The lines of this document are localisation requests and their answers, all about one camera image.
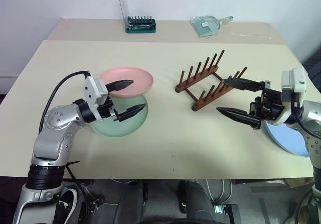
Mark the clear plastic strip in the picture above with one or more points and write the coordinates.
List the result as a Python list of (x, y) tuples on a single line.
[(250, 34)]

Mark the black ribbed object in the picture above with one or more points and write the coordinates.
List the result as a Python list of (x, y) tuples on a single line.
[(313, 63)]

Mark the wooden dish rack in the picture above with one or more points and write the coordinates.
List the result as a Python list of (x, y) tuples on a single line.
[(198, 77)]

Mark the small black connector box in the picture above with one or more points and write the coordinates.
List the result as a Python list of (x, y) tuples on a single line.
[(91, 209)]

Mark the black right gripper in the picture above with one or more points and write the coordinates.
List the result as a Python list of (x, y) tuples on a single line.
[(268, 104)]

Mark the pink plate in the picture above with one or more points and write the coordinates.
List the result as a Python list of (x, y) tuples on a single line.
[(140, 78)]

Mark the green plate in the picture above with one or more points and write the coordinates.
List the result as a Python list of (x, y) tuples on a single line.
[(130, 126)]

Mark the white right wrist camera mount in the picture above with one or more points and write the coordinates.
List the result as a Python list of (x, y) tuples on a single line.
[(298, 83)]

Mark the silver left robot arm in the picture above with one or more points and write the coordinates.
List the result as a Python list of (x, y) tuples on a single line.
[(55, 116)]

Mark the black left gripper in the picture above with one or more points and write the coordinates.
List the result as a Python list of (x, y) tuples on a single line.
[(105, 110)]

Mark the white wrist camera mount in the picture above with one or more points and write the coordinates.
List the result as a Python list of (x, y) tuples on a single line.
[(94, 91), (298, 83)]

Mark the blue plate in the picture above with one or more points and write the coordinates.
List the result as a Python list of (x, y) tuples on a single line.
[(286, 138)]

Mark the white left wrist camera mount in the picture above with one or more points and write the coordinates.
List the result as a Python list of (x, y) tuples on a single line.
[(94, 91)]

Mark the green screwdriver bit set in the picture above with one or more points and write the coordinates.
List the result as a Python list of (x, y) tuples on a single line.
[(140, 26)]

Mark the black box with metal clamp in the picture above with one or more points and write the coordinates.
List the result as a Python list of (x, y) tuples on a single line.
[(227, 212)]

